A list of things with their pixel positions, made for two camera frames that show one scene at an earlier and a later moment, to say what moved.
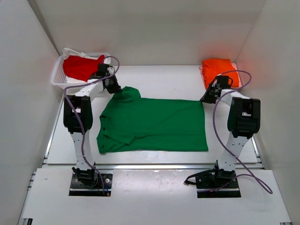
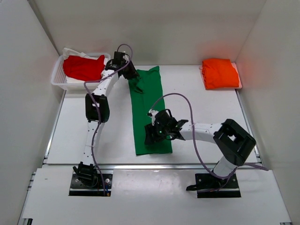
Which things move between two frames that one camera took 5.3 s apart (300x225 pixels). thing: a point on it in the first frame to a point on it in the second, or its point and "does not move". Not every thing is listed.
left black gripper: [116, 89] to [133, 72]
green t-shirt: [130, 123] to [146, 96]
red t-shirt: [82, 68] does not move
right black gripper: [206, 98] to [150, 130]
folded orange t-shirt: [211, 68] does not move
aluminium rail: [146, 167] does not move
